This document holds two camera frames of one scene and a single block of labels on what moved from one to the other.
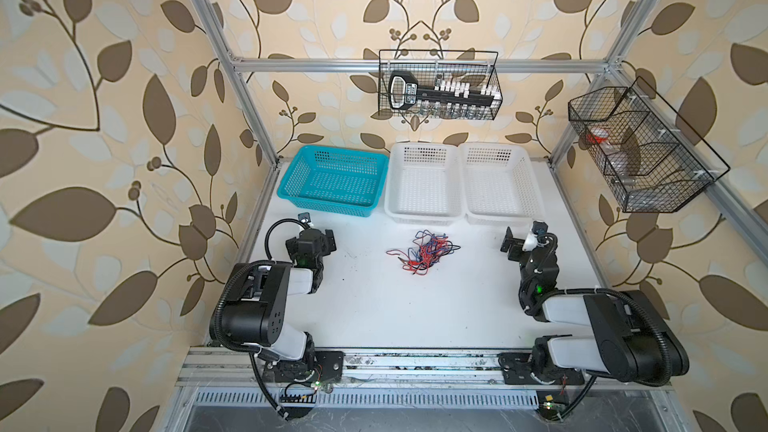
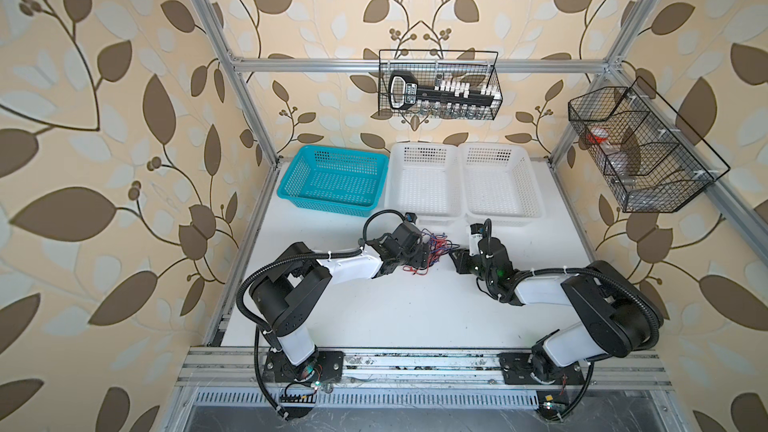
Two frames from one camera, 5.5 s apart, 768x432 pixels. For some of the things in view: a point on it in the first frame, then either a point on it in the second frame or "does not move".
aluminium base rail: x=206 y=370 does not move
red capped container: x=597 y=135 does not move
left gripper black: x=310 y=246 to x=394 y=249
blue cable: x=427 y=237 does not move
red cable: x=430 y=249 does not move
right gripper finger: x=513 y=246 to x=462 y=261
